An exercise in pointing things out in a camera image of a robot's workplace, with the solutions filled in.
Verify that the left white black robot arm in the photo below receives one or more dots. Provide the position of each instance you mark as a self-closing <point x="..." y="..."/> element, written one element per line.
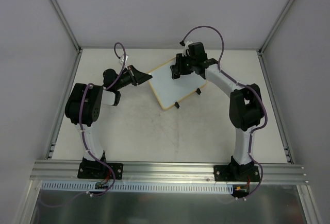
<point x="84" y="106"/>

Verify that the aluminium frame post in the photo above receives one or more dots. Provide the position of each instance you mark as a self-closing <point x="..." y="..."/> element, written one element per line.
<point x="276" y="26"/>
<point x="65" y="24"/>

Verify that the left black whiteboard foot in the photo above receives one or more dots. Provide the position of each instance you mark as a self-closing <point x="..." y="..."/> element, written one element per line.
<point x="176" y="104"/>

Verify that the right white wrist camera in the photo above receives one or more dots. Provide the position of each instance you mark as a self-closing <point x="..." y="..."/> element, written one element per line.
<point x="185" y="45"/>

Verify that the aluminium mounting rail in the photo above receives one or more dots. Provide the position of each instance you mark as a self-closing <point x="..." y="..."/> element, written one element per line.
<point x="167" y="172"/>

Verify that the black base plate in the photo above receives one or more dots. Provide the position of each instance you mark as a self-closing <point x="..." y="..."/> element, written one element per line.
<point x="236" y="173"/>
<point x="95" y="170"/>

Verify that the white slotted cable duct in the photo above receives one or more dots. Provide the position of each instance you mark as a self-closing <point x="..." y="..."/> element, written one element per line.
<point x="139" y="187"/>

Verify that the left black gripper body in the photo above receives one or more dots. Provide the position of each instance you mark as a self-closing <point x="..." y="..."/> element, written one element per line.
<point x="133" y="75"/>

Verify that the left aluminium frame post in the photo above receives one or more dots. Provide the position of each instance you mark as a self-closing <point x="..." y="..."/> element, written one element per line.
<point x="65" y="24"/>

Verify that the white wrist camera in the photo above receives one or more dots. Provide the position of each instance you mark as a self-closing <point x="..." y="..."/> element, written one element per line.
<point x="185" y="45"/>
<point x="123" y="59"/>

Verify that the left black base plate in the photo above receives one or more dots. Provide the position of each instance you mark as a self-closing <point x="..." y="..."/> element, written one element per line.
<point x="95" y="170"/>

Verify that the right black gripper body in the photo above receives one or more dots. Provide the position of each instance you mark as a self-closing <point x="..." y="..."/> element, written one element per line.
<point x="179" y="66"/>

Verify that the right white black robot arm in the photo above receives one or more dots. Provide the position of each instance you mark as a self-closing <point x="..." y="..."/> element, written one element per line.
<point x="246" y="110"/>

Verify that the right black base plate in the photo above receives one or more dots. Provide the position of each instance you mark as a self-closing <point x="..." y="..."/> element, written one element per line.
<point x="236" y="173"/>

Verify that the yellow framed whiteboard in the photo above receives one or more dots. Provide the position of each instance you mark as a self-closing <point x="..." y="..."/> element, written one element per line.
<point x="168" y="90"/>

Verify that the right aluminium frame post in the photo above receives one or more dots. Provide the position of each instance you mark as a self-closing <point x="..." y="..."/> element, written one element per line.
<point x="276" y="26"/>

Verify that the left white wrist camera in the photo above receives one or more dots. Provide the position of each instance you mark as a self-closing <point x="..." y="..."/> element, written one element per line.
<point x="123" y="59"/>

